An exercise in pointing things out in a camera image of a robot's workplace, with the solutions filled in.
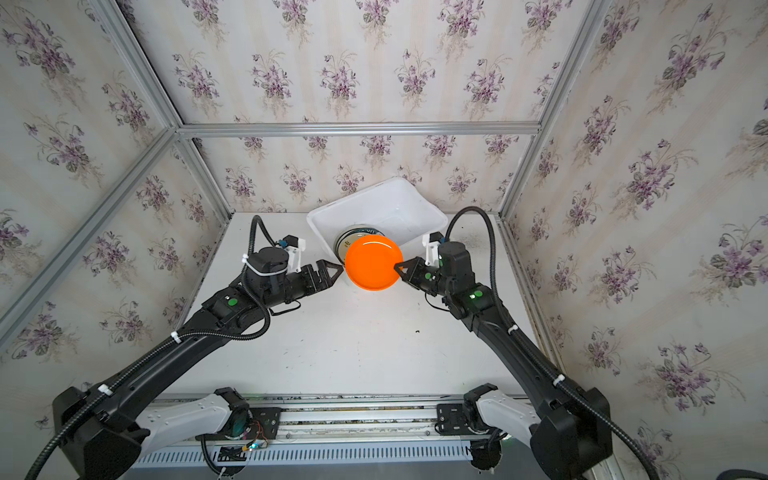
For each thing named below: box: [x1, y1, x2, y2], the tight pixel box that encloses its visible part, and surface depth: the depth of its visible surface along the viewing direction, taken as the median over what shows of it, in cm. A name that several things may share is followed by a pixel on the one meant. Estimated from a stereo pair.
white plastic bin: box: [306, 177, 449, 257], surface depth 111 cm
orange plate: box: [345, 234, 404, 291], surface depth 76 cm
